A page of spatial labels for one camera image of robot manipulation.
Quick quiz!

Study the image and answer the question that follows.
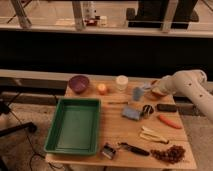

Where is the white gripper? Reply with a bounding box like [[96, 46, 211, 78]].
[[157, 76, 173, 95]]

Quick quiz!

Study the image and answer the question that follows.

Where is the brown dried chunks pile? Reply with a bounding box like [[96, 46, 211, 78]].
[[151, 145, 185, 164]]

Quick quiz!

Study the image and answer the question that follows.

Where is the round metal cookie cutter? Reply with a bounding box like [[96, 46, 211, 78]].
[[142, 105, 154, 119]]

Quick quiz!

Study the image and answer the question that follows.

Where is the blue sponge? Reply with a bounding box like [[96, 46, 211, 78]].
[[122, 106, 140, 120]]

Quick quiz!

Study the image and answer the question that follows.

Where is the blue plastic cup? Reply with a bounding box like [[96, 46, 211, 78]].
[[132, 87, 144, 101]]

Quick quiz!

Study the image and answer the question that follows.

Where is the black floor cable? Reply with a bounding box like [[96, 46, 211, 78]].
[[6, 92, 64, 171]]

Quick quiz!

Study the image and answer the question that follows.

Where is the red bowl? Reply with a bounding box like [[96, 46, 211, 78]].
[[150, 80, 166, 99]]

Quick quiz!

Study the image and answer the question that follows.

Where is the thin metal utensil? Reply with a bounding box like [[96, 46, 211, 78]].
[[108, 101, 129, 105]]

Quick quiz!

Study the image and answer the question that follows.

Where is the purple bowl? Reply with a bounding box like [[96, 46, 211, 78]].
[[68, 75, 90, 94]]

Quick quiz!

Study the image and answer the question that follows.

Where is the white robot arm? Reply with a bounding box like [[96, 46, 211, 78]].
[[152, 70, 213, 122]]

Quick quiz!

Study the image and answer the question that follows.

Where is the black rectangular block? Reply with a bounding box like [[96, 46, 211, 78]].
[[156, 104, 177, 112]]

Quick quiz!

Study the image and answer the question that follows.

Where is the orange candle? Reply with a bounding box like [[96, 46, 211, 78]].
[[97, 83, 107, 95]]

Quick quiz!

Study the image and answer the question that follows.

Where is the black chair base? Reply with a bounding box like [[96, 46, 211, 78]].
[[0, 101, 37, 137]]

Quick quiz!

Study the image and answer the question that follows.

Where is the green plastic tray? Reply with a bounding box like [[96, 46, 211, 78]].
[[44, 98, 101, 155]]

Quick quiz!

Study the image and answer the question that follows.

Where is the orange carrot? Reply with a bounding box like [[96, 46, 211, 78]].
[[157, 115, 182, 129]]

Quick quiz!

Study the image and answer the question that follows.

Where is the black handled peeler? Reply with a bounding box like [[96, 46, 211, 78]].
[[118, 142, 150, 156]]

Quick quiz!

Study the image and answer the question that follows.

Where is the small metal binder clip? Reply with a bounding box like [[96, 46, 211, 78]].
[[101, 143, 116, 160]]

